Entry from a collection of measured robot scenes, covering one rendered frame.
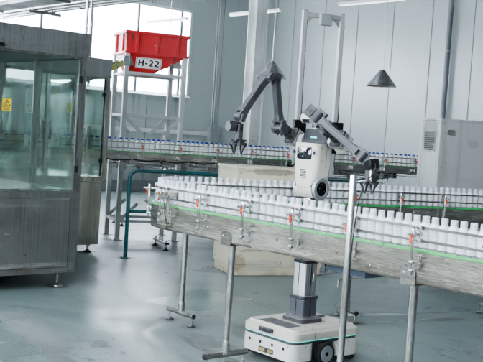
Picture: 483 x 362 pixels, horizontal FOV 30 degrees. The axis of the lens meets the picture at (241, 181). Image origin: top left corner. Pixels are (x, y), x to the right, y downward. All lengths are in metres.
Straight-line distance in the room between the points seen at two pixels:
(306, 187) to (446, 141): 5.46
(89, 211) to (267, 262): 2.28
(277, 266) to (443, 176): 2.66
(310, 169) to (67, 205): 3.01
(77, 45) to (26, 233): 1.76
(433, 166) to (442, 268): 6.87
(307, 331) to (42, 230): 3.15
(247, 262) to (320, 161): 3.81
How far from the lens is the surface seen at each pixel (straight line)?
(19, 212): 8.22
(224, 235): 5.84
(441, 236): 4.67
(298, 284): 6.28
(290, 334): 6.01
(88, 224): 10.80
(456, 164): 11.55
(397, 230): 4.85
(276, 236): 5.47
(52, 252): 8.43
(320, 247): 5.20
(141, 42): 12.19
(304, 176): 6.18
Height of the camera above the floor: 1.53
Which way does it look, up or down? 3 degrees down
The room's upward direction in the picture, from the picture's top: 4 degrees clockwise
